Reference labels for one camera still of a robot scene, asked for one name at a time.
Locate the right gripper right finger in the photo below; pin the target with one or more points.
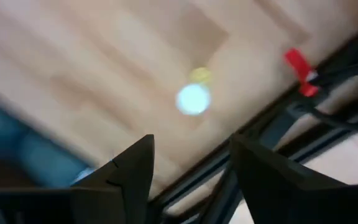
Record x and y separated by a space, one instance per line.
266 183

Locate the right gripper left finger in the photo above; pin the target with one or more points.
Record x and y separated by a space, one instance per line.
132 180

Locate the yellow-green white-capped pill bottle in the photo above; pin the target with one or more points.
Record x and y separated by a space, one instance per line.
194 96

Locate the blurred blue object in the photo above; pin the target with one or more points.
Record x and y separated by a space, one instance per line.
26 149

